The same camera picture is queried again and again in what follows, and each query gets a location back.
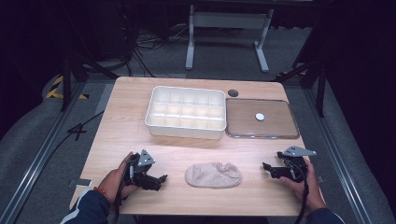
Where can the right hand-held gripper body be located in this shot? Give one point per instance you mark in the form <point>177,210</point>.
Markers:
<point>297,166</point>

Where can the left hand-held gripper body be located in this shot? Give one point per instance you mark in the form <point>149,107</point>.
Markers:
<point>140,177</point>

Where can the beige sock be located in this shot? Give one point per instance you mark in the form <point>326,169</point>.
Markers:
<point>213,175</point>

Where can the person's right hand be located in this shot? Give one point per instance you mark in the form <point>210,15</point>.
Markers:
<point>311,189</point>

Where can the person's left hand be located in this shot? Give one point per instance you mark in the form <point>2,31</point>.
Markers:
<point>112,183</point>

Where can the grey tape piece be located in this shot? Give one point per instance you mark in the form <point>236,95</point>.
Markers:
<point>81,182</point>
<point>320,179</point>

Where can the red wrist band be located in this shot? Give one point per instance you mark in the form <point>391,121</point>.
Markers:
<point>100,191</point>

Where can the clear lid with white knob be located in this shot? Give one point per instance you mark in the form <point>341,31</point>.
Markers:
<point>249,124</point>

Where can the white compartment storage box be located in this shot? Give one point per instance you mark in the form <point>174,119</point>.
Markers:
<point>186,113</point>

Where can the dark round table grommet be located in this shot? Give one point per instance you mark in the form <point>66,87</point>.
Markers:
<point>233,93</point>

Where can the black metal stand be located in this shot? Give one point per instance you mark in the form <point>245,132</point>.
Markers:
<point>66,84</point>
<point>320,87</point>

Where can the aluminium floor rail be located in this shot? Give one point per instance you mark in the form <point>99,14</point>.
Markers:
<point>339,161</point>
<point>37,161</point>

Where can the white metal desk frame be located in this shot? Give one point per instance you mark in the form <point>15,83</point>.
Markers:
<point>229,20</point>

